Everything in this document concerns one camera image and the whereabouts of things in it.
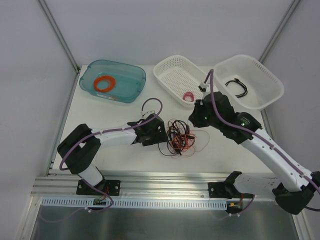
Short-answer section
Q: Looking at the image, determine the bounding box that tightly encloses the thin pink wire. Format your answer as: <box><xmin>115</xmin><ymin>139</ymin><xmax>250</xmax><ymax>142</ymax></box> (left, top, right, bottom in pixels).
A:
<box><xmin>184</xmin><ymin>129</ymin><xmax>211</xmax><ymax>154</ymax></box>

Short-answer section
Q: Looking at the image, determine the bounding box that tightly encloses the black USB cable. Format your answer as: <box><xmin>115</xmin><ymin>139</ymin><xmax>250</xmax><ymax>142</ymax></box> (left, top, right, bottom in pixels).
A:
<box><xmin>157</xmin><ymin>119</ymin><xmax>197</xmax><ymax>157</ymax></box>

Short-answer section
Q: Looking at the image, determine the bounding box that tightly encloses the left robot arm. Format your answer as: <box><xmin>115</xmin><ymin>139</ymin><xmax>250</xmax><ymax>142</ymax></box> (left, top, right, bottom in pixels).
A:
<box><xmin>57</xmin><ymin>113</ymin><xmax>167</xmax><ymax>196</ymax></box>

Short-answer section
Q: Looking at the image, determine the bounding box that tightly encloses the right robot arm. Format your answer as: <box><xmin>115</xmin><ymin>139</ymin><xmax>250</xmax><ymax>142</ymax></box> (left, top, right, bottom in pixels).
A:
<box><xmin>188</xmin><ymin>93</ymin><xmax>320</xmax><ymax>215</ymax></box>

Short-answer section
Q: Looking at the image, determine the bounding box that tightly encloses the white perforated plastic basket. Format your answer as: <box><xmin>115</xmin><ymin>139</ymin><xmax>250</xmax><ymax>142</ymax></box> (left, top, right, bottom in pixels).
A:
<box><xmin>153</xmin><ymin>55</ymin><xmax>207</xmax><ymax>108</ymax></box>

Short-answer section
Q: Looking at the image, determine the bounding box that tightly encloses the white translucent plastic tub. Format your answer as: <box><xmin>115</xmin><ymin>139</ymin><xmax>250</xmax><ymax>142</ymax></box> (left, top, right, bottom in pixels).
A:
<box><xmin>213</xmin><ymin>54</ymin><xmax>284</xmax><ymax>116</ymax></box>

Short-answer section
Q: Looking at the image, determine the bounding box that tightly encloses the teal transparent plastic bin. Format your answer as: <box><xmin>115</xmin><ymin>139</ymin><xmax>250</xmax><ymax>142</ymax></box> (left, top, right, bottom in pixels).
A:
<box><xmin>79</xmin><ymin>59</ymin><xmax>146</xmax><ymax>104</ymax></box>

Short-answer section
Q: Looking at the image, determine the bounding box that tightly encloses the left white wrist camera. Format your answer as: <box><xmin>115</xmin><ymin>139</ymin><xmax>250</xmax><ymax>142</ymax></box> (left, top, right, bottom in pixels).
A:
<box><xmin>140</xmin><ymin>110</ymin><xmax>155</xmax><ymax>119</ymax></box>

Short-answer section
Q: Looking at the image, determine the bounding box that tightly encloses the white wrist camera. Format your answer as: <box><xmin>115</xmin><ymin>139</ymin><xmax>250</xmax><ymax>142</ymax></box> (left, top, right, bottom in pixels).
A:
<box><xmin>140</xmin><ymin>110</ymin><xmax>155</xmax><ymax>119</ymax></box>
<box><xmin>198</xmin><ymin>81</ymin><xmax>207</xmax><ymax>93</ymax></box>

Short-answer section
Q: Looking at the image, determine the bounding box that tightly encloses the pink coiled cable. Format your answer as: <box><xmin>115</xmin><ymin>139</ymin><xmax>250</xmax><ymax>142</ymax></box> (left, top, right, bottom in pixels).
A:
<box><xmin>183</xmin><ymin>91</ymin><xmax>196</xmax><ymax>103</ymax></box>

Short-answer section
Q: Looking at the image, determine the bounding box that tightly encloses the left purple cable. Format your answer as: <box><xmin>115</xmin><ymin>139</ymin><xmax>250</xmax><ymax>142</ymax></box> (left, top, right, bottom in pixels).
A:
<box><xmin>58</xmin><ymin>97</ymin><xmax>165</xmax><ymax>171</ymax></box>

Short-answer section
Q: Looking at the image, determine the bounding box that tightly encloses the purple cable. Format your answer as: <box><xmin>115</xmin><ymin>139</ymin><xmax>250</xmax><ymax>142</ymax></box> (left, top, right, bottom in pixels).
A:
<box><xmin>58</xmin><ymin>97</ymin><xmax>165</xmax><ymax>171</ymax></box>
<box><xmin>204</xmin><ymin>69</ymin><xmax>320</xmax><ymax>211</ymax></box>

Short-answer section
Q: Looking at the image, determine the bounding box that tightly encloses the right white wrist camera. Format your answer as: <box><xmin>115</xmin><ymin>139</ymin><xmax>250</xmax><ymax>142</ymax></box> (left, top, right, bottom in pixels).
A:
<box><xmin>198</xmin><ymin>81</ymin><xmax>207</xmax><ymax>93</ymax></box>

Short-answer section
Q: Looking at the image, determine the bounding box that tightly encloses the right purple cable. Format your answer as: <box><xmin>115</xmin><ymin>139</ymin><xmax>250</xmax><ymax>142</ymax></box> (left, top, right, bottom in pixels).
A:
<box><xmin>204</xmin><ymin>69</ymin><xmax>320</xmax><ymax>211</ymax></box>

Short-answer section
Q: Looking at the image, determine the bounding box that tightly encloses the black cable in tub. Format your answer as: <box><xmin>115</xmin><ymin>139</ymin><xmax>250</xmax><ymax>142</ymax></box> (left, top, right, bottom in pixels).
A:
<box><xmin>225</xmin><ymin>78</ymin><xmax>248</xmax><ymax>98</ymax></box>

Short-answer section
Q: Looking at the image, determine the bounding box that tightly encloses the orange coiled cable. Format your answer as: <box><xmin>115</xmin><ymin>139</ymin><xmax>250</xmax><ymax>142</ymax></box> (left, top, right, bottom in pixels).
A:
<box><xmin>93</xmin><ymin>75</ymin><xmax>118</xmax><ymax>92</ymax></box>

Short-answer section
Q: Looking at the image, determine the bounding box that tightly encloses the aluminium mounting rail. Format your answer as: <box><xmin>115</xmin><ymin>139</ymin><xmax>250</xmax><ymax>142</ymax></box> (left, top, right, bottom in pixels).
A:
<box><xmin>31</xmin><ymin>170</ymin><xmax>229</xmax><ymax>200</ymax></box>

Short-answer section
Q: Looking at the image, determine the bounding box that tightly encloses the white slotted cable duct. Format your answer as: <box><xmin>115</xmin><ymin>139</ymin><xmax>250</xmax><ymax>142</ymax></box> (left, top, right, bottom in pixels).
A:
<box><xmin>41</xmin><ymin>196</ymin><xmax>227</xmax><ymax>211</ymax></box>

